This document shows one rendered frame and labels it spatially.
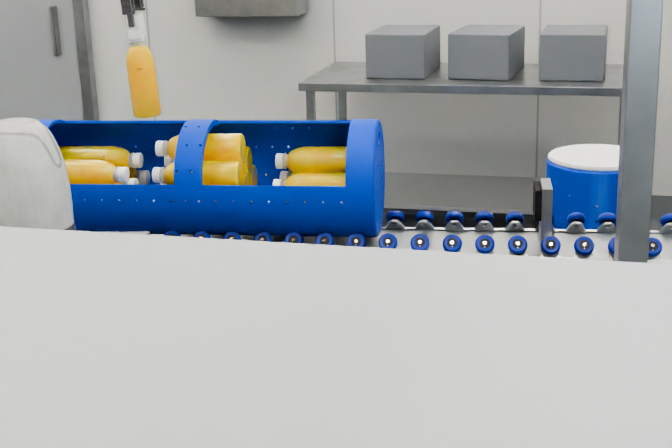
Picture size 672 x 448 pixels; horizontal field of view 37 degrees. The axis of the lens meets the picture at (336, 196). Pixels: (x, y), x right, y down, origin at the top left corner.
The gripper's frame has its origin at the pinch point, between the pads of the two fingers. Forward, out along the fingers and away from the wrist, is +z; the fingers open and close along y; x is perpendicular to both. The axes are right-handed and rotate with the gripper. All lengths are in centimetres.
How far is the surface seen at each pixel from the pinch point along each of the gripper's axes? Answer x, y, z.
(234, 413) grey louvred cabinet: -71, -203, -3
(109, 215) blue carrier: 3, -32, 40
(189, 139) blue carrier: -18.4, -27.9, 23.9
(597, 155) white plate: -118, 25, 48
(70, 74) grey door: 160, 336, 68
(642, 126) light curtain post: -118, -57, 20
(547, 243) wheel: -100, -32, 52
